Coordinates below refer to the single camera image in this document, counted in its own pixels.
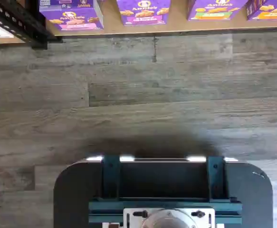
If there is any purple box pink patch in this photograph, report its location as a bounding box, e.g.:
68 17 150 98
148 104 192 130
38 0 105 30

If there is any dark robot base cart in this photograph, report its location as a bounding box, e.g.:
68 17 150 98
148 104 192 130
53 155 274 228

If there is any purple box violet patch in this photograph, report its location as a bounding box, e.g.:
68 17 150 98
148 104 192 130
116 0 171 26

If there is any purple box green patch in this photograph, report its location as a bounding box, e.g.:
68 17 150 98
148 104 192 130
187 0 245 21

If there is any purple box yellow patch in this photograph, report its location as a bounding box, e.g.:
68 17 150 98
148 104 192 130
246 0 277 21

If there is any white mounting plate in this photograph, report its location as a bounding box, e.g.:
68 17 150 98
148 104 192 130
123 207 215 228

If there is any black metal shelving unit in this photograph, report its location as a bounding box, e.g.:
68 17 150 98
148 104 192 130
0 0 63 50

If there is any teal metal frame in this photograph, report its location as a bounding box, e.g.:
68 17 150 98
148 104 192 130
88 154 243 225

